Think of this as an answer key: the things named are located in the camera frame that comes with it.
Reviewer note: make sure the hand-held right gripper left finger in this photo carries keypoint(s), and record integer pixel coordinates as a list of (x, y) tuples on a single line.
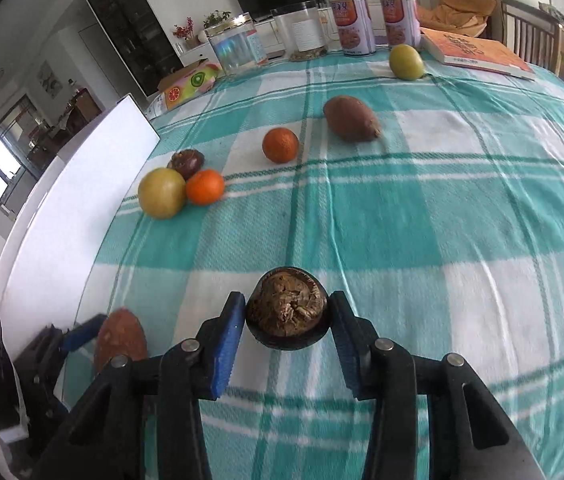
[(229, 340)]

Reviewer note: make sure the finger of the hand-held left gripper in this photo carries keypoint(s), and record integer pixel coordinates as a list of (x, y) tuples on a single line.
[(84, 332)]

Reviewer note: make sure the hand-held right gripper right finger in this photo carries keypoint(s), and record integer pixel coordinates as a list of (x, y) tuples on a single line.
[(344, 340)]

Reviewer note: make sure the brown oval sapodilla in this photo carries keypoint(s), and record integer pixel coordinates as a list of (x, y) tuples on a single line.
[(350, 119), (119, 335)]

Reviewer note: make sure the wrinkled dark passion fruit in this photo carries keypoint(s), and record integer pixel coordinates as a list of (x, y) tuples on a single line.
[(287, 310)]

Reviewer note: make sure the orange tangerine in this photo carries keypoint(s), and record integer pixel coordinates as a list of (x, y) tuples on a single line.
[(205, 187), (281, 145)]

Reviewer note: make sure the yellow passion fruit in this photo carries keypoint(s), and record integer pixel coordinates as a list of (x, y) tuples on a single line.
[(406, 62), (161, 194)]

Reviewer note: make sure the white board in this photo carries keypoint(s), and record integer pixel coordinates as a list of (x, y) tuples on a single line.
[(82, 220)]

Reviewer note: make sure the teal plaid tablecloth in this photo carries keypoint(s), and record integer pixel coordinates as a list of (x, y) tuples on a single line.
[(411, 210)]

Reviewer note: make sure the purple passion fruit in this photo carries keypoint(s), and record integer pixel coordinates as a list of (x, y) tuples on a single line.
[(188, 161)]

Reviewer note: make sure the fruit print tissue box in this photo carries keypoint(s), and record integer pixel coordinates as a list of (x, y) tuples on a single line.
[(187, 85)]

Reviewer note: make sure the glass jar with gold lid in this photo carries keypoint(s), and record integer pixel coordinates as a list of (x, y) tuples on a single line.
[(236, 47)]

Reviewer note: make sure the dark glass cabinet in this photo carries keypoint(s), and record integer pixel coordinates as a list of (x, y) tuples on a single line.
[(127, 30)]

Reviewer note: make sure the clear plastic jar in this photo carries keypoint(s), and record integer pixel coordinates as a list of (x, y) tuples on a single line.
[(299, 30)]

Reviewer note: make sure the red flower arrangement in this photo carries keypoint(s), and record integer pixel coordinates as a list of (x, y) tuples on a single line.
[(184, 30)]

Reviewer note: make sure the white and red can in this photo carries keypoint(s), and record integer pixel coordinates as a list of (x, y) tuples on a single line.
[(351, 25), (400, 20)]

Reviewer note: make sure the orange book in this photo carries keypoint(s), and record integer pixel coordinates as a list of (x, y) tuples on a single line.
[(476, 52)]

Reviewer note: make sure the small green potted plant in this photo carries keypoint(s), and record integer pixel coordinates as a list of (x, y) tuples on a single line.
[(217, 17)]

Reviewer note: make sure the orange beanbag cushion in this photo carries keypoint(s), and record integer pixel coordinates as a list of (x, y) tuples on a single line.
[(459, 7)]

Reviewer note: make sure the wooden chair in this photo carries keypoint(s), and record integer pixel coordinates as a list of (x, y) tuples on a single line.
[(529, 30)]

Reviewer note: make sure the wall picture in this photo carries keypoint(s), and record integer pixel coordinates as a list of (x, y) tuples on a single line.
[(48, 79)]

